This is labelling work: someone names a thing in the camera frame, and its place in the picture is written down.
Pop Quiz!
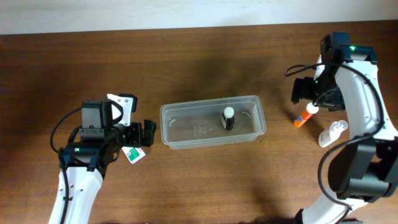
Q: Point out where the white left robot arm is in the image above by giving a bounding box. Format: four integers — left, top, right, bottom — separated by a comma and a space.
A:
49, 94, 157, 223

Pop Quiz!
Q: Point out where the white Panadol medicine box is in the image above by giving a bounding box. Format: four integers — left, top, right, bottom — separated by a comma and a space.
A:
122, 147, 146, 164

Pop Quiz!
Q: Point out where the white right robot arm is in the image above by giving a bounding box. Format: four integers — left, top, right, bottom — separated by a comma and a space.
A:
291, 32, 397, 223

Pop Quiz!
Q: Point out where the dark bottle with white cap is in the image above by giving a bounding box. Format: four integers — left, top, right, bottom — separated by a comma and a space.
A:
221, 107, 234, 131

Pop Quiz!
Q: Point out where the orange tube with white cap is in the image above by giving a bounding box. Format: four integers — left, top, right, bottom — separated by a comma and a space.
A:
293, 103, 319, 128

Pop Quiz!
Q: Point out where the white spray bottle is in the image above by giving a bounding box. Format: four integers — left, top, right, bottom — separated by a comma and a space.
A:
318, 120, 348, 147

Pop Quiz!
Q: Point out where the clear plastic container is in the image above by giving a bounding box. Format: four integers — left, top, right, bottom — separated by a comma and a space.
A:
160, 95, 267, 150

